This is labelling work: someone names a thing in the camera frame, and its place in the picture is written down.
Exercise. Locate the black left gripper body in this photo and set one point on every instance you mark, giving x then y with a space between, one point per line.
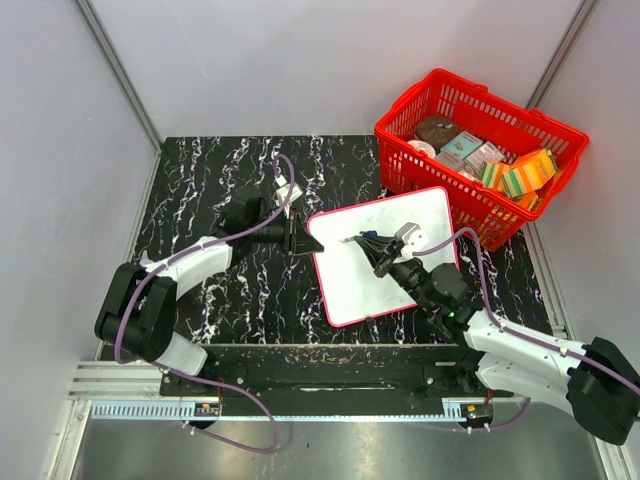
291 223

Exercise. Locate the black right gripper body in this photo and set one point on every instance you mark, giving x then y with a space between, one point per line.
394 261

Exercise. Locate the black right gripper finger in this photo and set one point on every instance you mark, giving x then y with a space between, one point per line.
380 260
382 243

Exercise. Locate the white blue whiteboard marker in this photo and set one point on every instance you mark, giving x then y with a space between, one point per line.
361 237

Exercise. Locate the pink framed whiteboard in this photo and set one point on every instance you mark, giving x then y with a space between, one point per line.
351 292

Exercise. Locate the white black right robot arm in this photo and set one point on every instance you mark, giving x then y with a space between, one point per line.
593 382

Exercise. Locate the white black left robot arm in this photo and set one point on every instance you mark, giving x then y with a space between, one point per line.
138 313

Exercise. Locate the white tape roll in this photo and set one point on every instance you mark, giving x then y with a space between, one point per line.
423 147

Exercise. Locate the brown round item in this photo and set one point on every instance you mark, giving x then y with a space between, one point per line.
436 130

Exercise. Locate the yellow green sponge pack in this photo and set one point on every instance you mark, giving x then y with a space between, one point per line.
490 175

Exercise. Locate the teal small box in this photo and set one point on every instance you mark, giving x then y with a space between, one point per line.
462 145

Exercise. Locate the pink white small box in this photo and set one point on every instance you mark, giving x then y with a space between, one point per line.
486 153

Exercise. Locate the red plastic shopping basket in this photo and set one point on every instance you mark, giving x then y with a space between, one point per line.
514 130

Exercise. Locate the orange sponge pack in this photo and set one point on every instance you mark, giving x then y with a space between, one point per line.
529 173

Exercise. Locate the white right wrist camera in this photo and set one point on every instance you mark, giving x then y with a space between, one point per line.
412 238

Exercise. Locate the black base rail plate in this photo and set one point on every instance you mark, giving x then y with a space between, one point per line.
436 371

